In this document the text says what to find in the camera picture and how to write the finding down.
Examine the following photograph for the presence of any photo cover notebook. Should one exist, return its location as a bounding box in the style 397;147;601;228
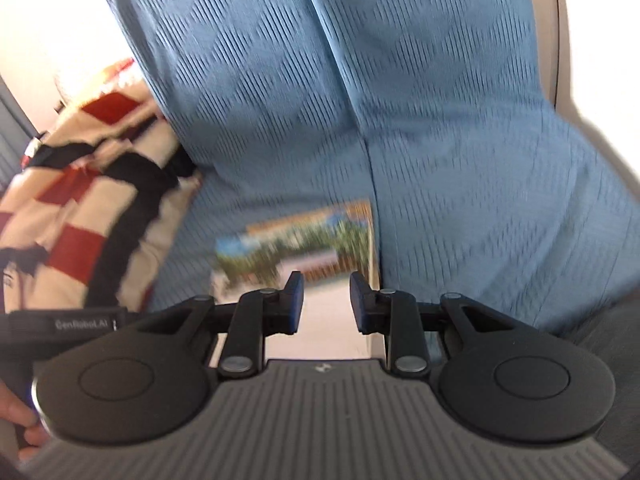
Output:
212;210;377;361

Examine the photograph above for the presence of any blue textured sofa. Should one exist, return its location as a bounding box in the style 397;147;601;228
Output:
105;0;640;361

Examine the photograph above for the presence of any red white black checkered blanket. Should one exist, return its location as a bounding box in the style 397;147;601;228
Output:
0;57;203;311

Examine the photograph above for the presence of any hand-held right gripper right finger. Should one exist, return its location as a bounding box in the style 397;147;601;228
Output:
349;271;521;378

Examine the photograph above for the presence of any white cabinet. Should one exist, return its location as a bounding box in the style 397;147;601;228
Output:
527;0;640;181

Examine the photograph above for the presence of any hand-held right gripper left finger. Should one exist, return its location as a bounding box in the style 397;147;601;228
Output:
132;271;306;378

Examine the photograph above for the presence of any grey blue panel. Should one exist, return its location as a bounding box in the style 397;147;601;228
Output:
0;77;43;171

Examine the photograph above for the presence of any person's left hand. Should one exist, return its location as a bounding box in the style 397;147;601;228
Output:
0;385;49;461

